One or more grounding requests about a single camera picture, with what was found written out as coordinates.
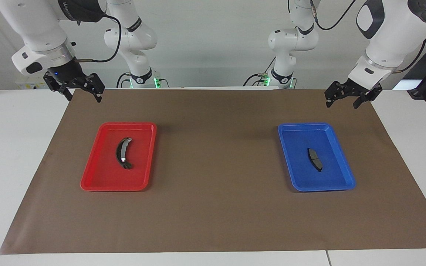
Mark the black base cable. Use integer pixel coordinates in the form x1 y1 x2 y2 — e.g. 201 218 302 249
116 72 131 89
243 55 277 88

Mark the brown paper table mat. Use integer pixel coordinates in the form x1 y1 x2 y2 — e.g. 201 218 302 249
0 89 426 255

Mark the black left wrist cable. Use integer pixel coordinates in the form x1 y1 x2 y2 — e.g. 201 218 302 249
395 38 426 74

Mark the blue plastic tray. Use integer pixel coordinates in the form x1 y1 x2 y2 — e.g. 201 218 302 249
277 123 356 192

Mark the black right base cable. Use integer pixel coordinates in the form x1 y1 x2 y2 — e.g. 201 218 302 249
116 72 131 89

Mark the white wall socket box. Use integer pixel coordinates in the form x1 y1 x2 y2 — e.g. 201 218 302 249
15 76 49 90

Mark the red plastic tray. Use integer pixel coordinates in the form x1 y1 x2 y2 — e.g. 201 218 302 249
80 122 158 192

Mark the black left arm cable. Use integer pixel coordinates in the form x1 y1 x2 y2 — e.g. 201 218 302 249
310 0 358 31

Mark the black left base cable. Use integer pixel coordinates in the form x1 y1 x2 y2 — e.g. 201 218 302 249
243 55 277 88

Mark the long curved dark brake pad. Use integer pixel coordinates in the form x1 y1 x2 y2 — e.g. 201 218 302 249
115 137 133 170

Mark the short grey brake pad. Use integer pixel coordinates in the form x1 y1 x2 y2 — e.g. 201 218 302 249
307 148 324 172

